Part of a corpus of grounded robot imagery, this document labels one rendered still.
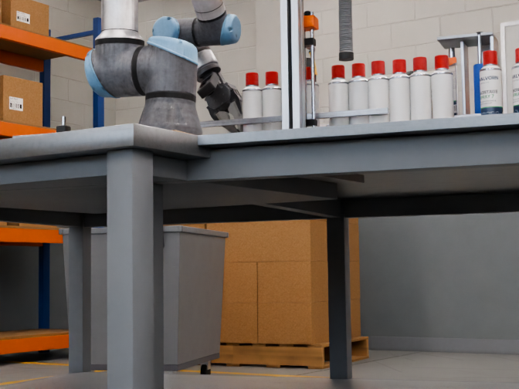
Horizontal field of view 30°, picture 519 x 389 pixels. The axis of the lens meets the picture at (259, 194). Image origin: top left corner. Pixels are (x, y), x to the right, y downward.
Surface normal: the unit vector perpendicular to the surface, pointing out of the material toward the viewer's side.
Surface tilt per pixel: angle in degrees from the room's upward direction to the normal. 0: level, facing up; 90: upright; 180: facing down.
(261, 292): 90
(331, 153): 90
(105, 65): 93
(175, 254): 93
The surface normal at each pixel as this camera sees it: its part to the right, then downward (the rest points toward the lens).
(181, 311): 0.97, 0.01
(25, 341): 0.85, -0.06
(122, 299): -0.54, -0.06
